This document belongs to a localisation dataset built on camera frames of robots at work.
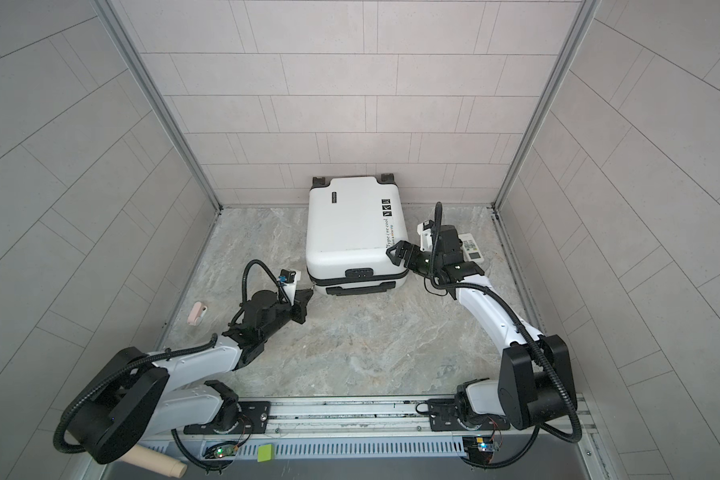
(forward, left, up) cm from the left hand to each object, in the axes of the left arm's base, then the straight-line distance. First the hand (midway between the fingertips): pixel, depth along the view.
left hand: (320, 289), depth 85 cm
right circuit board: (-36, -40, -8) cm, 54 cm away
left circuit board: (-37, +17, -4) cm, 41 cm away
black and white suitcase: (+16, -9, +10) cm, 21 cm away
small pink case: (-5, +36, -5) cm, 36 cm away
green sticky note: (-37, +9, -6) cm, 39 cm away
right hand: (+6, -22, +8) cm, 24 cm away
